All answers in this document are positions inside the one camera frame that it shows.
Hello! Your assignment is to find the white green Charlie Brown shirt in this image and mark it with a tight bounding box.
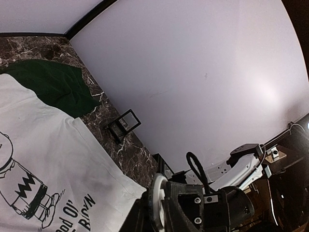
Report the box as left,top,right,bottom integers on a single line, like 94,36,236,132
0,74,144,232

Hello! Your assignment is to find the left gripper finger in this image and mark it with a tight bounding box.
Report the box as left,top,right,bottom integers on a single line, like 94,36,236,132
120,191,154,232

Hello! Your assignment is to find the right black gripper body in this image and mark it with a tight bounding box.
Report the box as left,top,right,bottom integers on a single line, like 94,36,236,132
164,182,229,232

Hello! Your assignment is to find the dark brooch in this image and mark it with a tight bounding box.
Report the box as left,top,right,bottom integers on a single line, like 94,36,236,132
148,174,168,232

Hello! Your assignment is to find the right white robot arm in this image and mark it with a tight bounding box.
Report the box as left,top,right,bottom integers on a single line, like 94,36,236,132
163,144,267,232

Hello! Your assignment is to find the right black frame post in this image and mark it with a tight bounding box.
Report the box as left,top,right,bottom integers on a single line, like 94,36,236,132
64,0,117,40

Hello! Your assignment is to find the black brooch stand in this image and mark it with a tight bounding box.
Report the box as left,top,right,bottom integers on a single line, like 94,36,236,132
107,109,141,144

